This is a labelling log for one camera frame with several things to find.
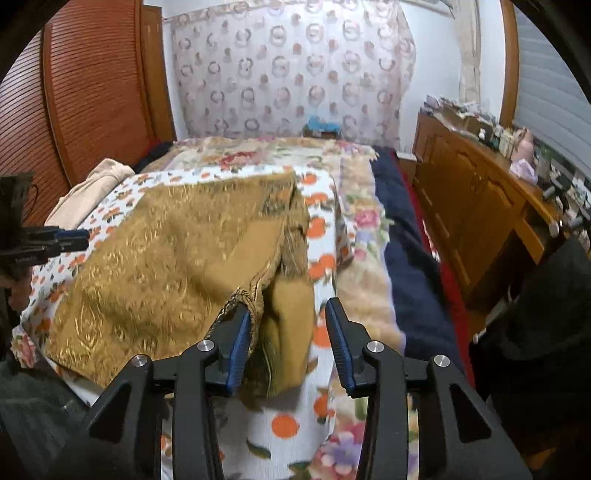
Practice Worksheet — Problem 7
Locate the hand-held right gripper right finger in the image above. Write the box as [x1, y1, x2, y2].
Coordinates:
[325, 298, 532, 480]

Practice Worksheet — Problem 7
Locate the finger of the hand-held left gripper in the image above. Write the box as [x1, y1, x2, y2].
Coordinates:
[28, 225, 90, 241]
[9, 239, 90, 266]

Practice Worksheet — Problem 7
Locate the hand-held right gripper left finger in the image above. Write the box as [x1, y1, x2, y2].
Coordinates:
[48, 302, 254, 480]

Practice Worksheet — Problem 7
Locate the beige garment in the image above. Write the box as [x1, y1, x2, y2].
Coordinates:
[45, 158, 136, 229]

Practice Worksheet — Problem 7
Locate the golden brown patterned garment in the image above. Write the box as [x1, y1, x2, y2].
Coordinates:
[46, 172, 317, 411]

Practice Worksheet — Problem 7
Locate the orange-print white sheet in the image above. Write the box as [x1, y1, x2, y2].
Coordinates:
[11, 168, 361, 480]

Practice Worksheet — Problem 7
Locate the navy blue blanket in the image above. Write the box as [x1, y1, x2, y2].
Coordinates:
[392, 152, 476, 384]

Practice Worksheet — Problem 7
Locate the wooden louvered wardrobe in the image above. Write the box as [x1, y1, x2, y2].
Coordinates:
[0, 0, 176, 232]

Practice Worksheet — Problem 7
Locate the dark grey cloth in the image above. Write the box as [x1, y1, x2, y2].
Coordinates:
[0, 357, 100, 480]

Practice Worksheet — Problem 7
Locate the floral blanket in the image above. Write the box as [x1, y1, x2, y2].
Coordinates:
[152, 136, 407, 480]

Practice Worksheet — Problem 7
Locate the wooden sideboard cabinet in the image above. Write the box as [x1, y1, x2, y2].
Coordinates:
[412, 113, 561, 315]

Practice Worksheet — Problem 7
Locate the black cloth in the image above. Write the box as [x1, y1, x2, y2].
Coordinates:
[471, 237, 591, 462]

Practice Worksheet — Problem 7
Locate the clutter of small bottles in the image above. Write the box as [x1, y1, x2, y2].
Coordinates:
[422, 95, 591, 232]

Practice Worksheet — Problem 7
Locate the circle-patterned sheer curtain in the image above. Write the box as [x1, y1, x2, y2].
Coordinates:
[171, 0, 416, 148]

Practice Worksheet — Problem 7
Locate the pink kettle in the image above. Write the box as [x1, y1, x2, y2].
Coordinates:
[515, 128, 535, 160]

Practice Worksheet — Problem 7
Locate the beige lace curtain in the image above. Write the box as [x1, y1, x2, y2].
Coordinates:
[455, 0, 483, 104]

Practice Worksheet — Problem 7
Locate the grey window blind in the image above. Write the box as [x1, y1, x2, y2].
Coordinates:
[512, 7, 591, 139]

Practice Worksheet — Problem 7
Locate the wooden window frame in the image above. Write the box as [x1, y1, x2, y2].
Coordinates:
[501, 0, 520, 127]

